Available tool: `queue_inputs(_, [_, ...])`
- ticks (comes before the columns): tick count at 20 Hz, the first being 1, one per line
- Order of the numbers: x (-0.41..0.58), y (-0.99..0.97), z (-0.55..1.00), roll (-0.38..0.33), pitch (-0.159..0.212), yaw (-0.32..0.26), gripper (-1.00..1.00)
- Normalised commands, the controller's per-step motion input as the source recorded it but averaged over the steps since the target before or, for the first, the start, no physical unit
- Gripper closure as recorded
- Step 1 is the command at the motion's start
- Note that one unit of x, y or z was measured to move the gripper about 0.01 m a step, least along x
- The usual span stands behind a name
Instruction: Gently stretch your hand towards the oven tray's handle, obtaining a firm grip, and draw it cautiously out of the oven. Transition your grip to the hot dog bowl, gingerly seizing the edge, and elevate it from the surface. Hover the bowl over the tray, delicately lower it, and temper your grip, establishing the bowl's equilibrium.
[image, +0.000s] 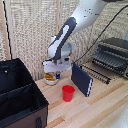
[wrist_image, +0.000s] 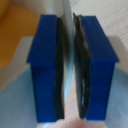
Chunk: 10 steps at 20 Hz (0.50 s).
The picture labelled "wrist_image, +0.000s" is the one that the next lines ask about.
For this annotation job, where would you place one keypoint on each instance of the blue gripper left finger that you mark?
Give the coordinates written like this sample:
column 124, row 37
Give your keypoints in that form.
column 43, row 66

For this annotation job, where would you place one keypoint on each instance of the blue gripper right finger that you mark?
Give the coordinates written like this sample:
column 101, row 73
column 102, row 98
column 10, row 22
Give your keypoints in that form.
column 98, row 66

